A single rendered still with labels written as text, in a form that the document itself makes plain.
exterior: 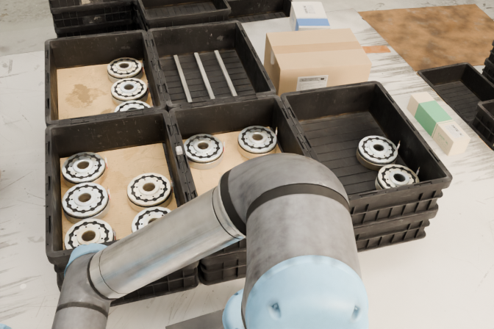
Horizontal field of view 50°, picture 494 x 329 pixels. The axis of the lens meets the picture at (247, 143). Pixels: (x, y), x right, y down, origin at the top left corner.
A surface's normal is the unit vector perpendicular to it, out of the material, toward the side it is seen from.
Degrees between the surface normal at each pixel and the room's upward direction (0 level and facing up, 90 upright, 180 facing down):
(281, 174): 24
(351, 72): 90
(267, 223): 43
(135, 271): 76
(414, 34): 4
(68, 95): 0
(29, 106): 0
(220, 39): 90
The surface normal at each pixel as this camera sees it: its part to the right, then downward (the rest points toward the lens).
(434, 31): 0.04, -0.73
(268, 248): -0.64, -0.52
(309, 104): 0.27, 0.66
